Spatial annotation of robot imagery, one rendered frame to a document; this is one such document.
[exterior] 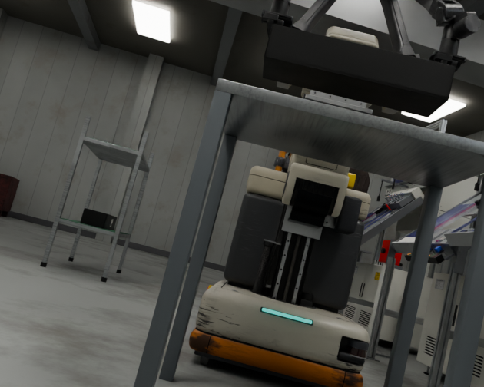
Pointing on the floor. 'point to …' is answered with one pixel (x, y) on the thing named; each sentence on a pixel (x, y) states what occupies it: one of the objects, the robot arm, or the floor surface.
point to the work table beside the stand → (254, 135)
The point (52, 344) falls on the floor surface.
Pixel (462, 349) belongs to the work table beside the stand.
